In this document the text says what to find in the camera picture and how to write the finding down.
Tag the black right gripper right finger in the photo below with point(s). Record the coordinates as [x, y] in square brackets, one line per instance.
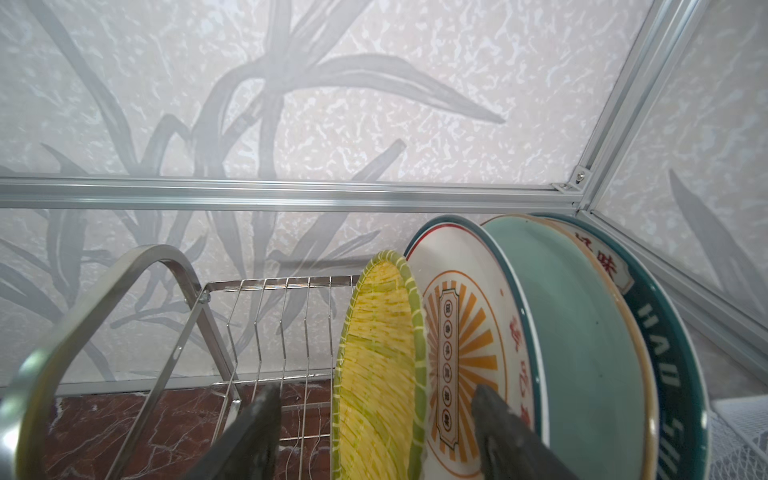
[508, 448]

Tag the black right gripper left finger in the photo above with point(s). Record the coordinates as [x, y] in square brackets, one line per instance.
[249, 448]

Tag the light green flower plate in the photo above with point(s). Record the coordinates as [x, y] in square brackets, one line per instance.
[603, 400]

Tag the orange sunburst plate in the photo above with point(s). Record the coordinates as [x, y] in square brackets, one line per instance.
[479, 331]

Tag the yellow green woven plate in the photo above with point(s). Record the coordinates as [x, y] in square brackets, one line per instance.
[380, 386]

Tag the dark green rimmed white plate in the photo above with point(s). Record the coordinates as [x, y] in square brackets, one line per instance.
[684, 443]

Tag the steel dish rack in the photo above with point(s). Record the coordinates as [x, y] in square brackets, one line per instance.
[132, 367]

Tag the white wire basket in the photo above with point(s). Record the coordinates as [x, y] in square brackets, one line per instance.
[739, 438]

